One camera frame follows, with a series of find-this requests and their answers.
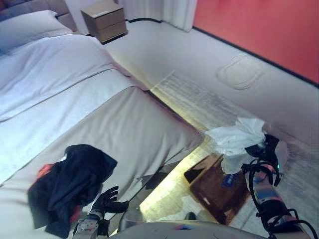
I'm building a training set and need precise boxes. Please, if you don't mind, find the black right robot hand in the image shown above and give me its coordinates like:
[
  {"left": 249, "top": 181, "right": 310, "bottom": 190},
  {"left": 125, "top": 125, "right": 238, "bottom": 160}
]
[{"left": 245, "top": 134, "right": 281, "bottom": 164}]

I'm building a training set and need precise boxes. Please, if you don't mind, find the white duvet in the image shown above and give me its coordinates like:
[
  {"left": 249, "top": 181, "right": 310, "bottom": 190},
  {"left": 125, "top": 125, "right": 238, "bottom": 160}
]
[{"left": 0, "top": 33, "right": 137, "bottom": 185}]

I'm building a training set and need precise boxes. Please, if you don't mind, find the grey striped rug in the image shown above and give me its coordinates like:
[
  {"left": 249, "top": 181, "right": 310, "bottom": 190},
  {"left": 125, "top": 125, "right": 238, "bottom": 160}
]
[{"left": 139, "top": 70, "right": 319, "bottom": 239}]

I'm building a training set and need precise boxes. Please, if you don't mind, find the brown bed frame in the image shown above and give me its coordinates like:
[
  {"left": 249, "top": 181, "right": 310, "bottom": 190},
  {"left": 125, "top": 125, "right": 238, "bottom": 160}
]
[{"left": 129, "top": 159, "right": 185, "bottom": 212}]

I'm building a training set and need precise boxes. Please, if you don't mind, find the white pleated curtain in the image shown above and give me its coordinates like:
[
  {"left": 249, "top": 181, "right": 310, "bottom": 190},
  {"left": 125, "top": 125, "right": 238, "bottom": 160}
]
[{"left": 116, "top": 0, "right": 199, "bottom": 33}]

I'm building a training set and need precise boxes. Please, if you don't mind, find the white oval floor mat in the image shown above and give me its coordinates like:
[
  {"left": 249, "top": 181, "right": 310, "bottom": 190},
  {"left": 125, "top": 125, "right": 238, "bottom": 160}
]
[{"left": 215, "top": 55, "right": 265, "bottom": 91}]

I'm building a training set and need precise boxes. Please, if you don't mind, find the brown two-drawer nightstand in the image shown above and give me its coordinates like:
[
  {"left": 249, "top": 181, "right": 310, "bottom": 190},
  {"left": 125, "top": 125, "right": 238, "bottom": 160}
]
[{"left": 80, "top": 0, "right": 129, "bottom": 45}]

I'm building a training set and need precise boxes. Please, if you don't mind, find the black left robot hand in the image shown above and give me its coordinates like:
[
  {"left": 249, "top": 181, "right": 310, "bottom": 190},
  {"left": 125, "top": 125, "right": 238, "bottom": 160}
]
[{"left": 92, "top": 186, "right": 130, "bottom": 220}]

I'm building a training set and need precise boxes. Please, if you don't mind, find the white pillow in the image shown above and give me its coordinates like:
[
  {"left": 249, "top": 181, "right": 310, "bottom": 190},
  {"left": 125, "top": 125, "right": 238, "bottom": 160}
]
[{"left": 0, "top": 9, "right": 73, "bottom": 53}]

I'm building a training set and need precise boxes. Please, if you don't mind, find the white garment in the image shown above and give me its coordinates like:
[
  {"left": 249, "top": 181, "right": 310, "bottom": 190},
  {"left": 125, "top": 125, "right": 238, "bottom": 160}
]
[{"left": 203, "top": 117, "right": 266, "bottom": 175}]

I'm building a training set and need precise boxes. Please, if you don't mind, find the grey robot left leg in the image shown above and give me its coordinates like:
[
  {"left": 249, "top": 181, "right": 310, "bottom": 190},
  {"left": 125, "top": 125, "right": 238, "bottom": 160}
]
[{"left": 119, "top": 208, "right": 148, "bottom": 233}]

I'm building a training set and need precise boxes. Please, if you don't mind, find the red garment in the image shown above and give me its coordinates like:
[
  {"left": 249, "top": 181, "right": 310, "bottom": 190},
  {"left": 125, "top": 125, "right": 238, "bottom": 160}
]
[{"left": 36, "top": 163, "right": 82, "bottom": 223}]

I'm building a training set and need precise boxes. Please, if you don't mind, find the beige bed runner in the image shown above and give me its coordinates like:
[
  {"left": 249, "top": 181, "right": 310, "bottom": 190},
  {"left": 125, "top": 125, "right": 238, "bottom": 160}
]
[{"left": 0, "top": 85, "right": 204, "bottom": 239}]

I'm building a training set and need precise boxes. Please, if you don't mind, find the black garment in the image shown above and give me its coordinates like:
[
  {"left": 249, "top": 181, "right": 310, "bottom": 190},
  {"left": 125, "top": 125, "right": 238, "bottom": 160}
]
[{"left": 27, "top": 144, "right": 118, "bottom": 239}]

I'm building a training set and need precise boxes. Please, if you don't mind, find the brown laundry basket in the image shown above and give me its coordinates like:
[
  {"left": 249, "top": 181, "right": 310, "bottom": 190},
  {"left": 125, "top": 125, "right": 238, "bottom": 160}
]
[{"left": 183, "top": 152, "right": 251, "bottom": 225}]

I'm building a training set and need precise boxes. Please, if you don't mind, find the grey robot torso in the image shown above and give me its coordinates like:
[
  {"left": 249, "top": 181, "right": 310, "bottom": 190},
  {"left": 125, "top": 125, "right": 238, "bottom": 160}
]
[{"left": 109, "top": 220, "right": 275, "bottom": 239}]

